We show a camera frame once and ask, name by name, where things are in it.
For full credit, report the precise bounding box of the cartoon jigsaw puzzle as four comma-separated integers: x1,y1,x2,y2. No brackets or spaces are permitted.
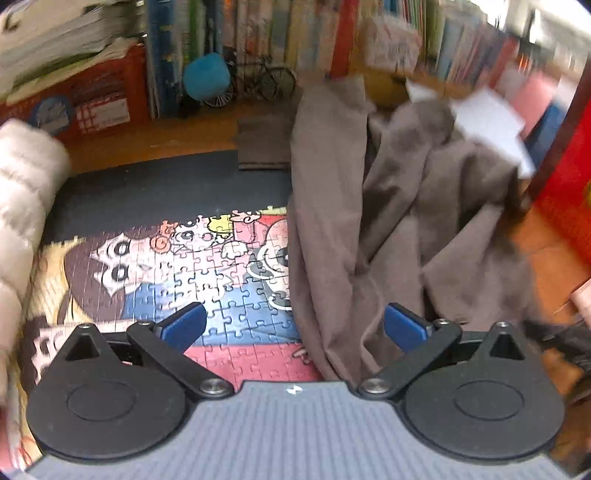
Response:
1,207,318,471

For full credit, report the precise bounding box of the blue plush ball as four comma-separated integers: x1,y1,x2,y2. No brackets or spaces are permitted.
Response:
182,53,230,101

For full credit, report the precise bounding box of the beige puffer jacket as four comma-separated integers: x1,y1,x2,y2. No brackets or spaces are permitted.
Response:
0,119,71,403

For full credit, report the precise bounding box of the miniature bicycle model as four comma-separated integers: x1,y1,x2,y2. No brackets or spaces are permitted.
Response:
204,56,297,109

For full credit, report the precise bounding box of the row of upright books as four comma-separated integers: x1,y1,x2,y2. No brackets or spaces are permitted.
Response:
142,0,523,119

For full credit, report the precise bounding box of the dark blue puzzle mat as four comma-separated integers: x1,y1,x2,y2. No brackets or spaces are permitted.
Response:
41,150,291,245

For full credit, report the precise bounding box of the white paper sheet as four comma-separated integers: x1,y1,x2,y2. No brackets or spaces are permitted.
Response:
404,78,537,180

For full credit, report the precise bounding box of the brown garment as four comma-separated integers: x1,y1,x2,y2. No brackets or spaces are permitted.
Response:
287,77,540,384

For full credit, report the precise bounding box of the red box with label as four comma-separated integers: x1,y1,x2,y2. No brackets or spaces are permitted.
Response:
1,39,151,144

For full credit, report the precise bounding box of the stack of books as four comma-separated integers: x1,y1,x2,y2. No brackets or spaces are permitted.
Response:
1,1,145,104

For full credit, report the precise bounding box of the red gift bag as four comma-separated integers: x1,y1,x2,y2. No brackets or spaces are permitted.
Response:
528,65,590,262

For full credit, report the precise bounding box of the folded brown cloth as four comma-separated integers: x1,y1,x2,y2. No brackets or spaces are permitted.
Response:
235,114,294,170

